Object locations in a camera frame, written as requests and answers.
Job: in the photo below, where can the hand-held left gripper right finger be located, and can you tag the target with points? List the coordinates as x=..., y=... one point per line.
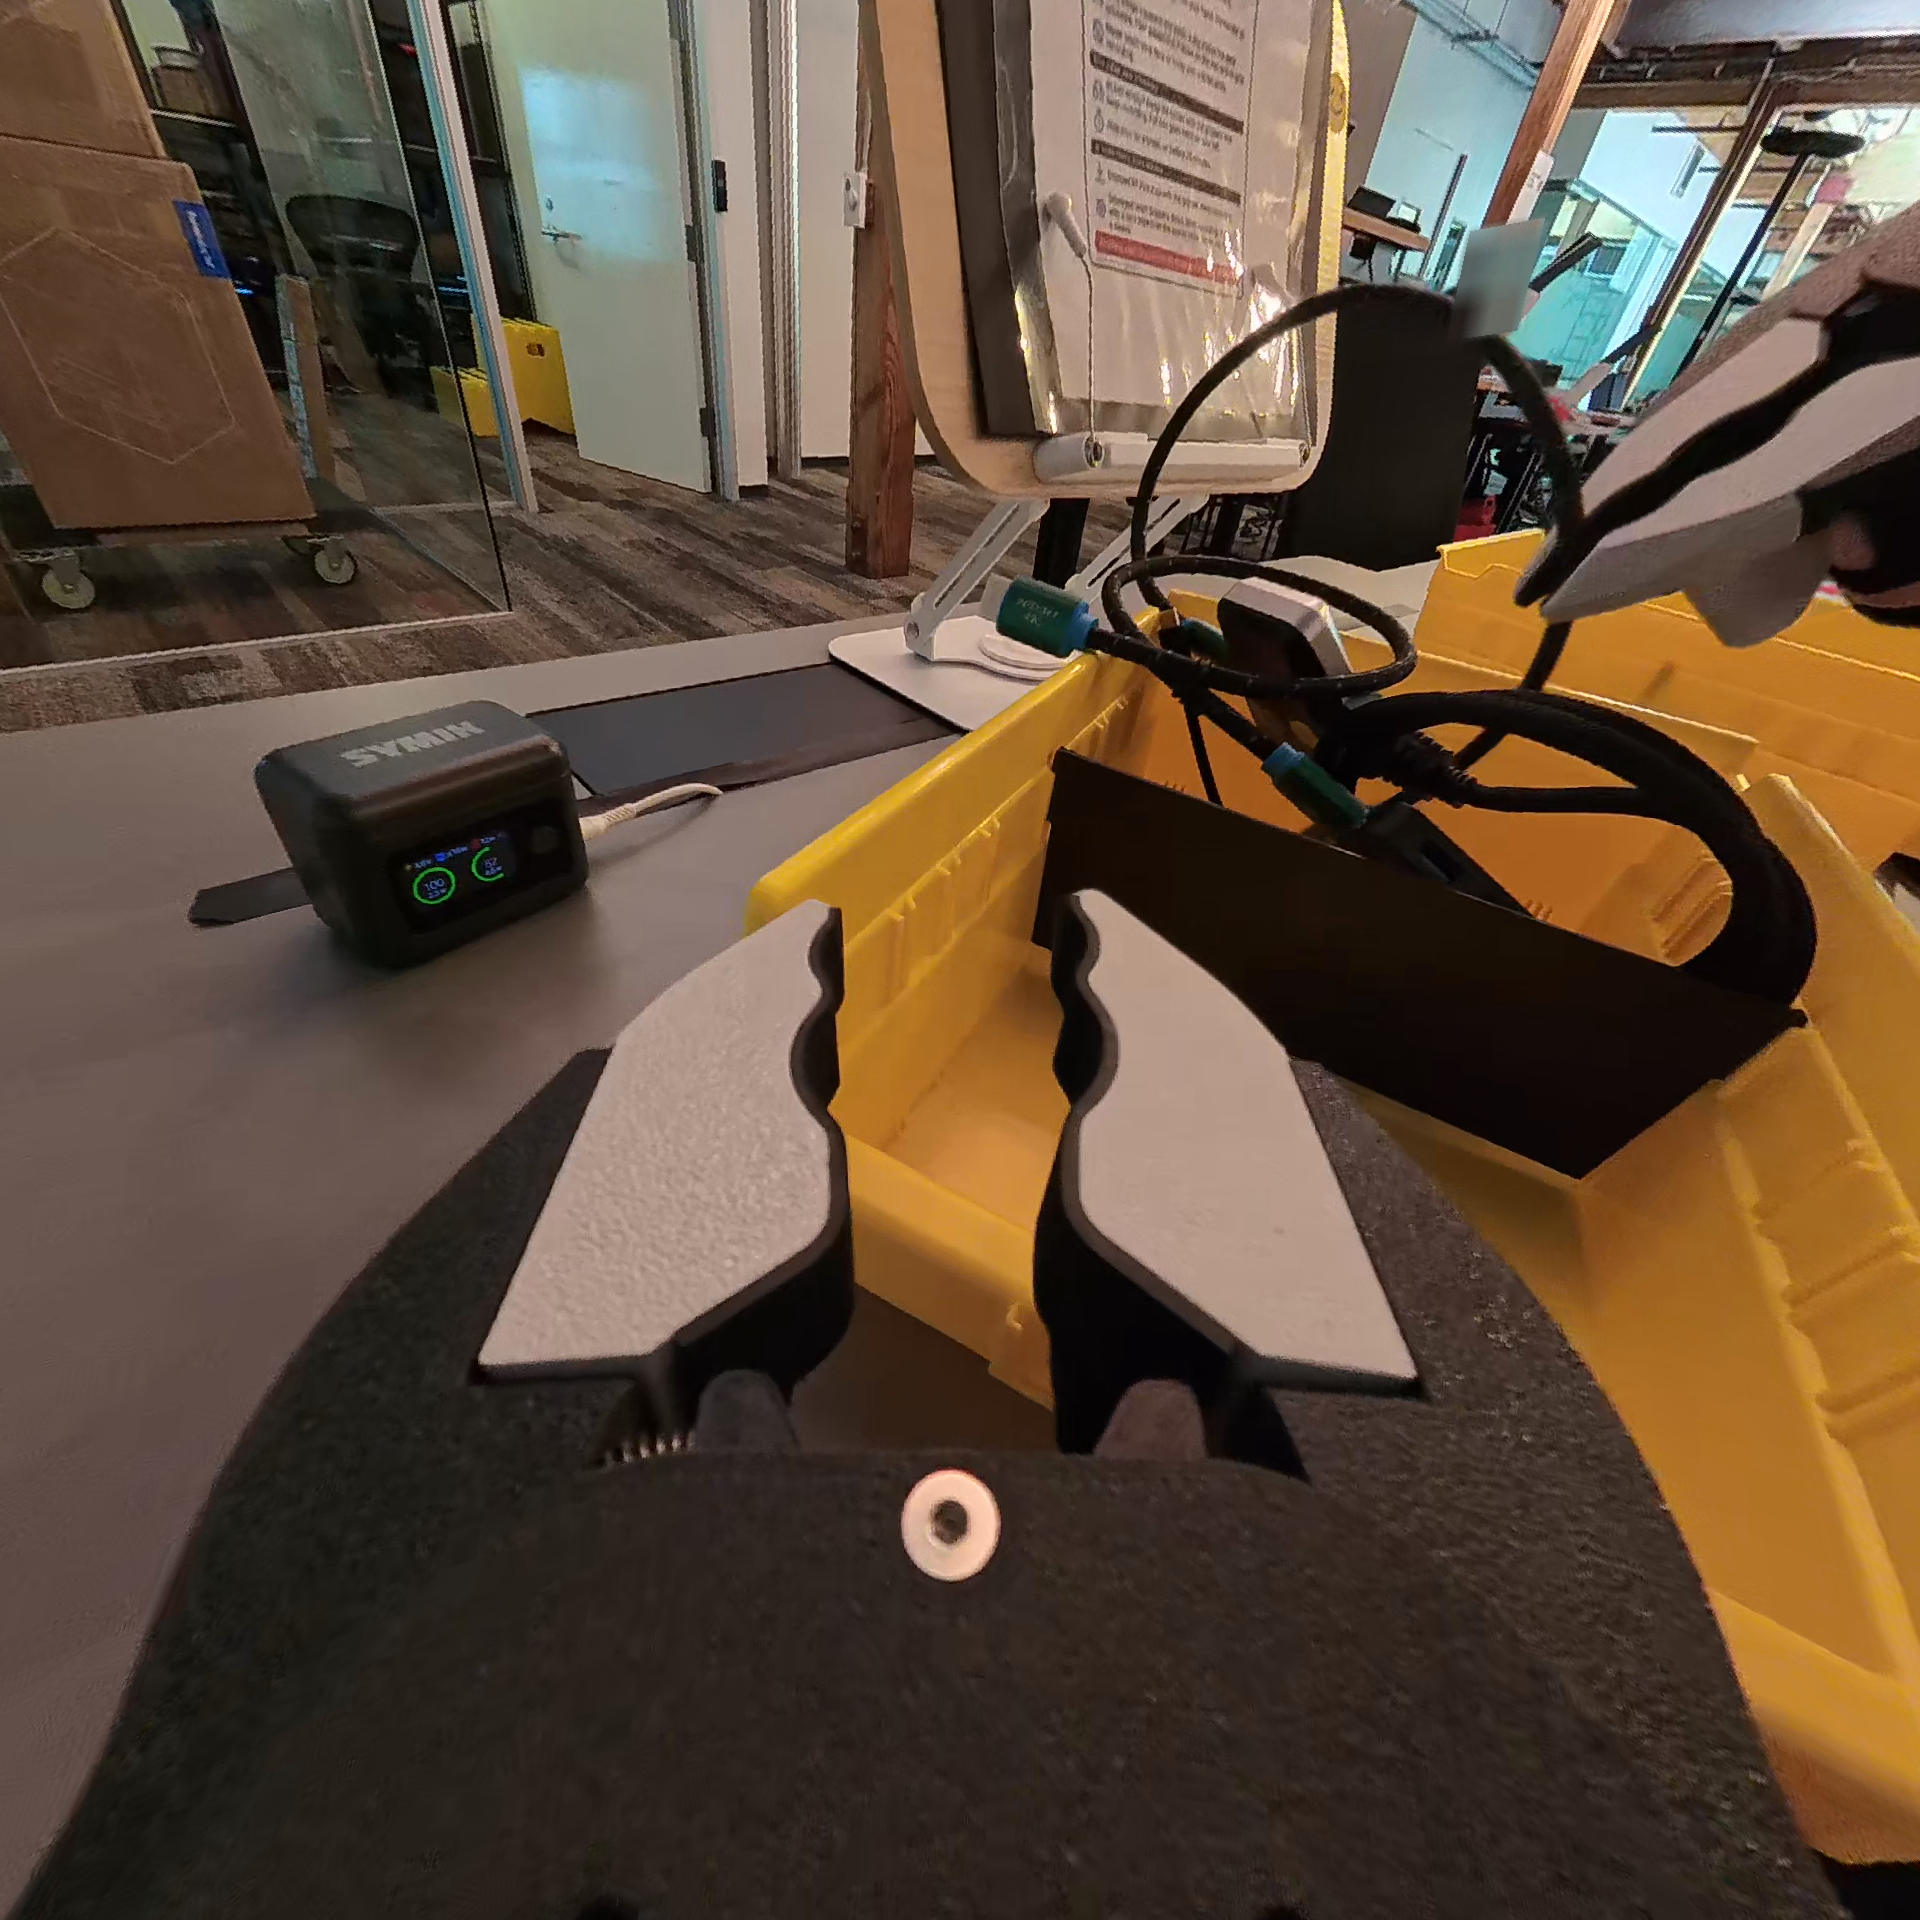
x=1215, y=1202

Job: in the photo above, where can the black bin divider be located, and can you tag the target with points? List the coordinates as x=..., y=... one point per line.
x=1351, y=988

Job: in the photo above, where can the black power bank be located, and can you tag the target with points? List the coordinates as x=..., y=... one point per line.
x=420, y=796

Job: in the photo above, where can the yellow divided plastic bin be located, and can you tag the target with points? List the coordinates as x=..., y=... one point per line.
x=1649, y=1350

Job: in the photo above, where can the wheeled dolly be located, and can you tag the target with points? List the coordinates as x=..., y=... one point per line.
x=333, y=563

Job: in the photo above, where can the black USB-C adapter dongle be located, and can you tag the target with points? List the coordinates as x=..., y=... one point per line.
x=1422, y=853

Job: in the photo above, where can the large cardboard box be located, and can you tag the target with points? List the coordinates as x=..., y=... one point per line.
x=75, y=76

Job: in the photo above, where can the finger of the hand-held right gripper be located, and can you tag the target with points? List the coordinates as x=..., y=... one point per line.
x=1725, y=413
x=1682, y=556

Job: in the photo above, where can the instruction sheet on stand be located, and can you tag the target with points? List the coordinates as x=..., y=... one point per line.
x=929, y=299

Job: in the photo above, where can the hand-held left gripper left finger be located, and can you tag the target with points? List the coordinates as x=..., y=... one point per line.
x=674, y=1184

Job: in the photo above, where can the black table strip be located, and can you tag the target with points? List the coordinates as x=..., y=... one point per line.
x=720, y=736

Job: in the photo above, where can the white stand base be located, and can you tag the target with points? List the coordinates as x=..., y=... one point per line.
x=929, y=674

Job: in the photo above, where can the white door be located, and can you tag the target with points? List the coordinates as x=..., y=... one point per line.
x=600, y=225

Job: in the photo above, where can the instruction sheet in clear sleeve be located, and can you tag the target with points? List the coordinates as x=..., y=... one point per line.
x=1169, y=151

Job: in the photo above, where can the yellow smiley sticker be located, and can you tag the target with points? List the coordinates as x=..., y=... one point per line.
x=1335, y=92

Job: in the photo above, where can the wooden post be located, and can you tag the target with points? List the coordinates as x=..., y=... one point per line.
x=884, y=449

